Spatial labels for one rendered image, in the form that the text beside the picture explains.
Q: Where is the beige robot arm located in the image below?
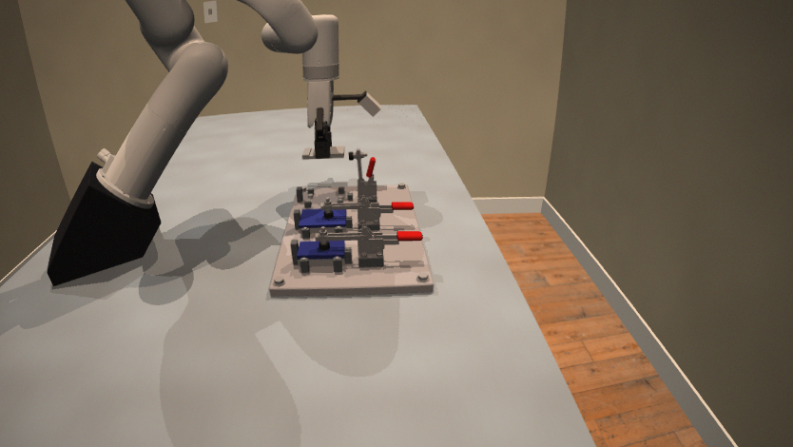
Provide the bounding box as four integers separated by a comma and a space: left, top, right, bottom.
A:
96, 0, 339, 208

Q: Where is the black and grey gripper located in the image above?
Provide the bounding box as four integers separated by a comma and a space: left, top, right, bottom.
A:
303, 76, 339, 159

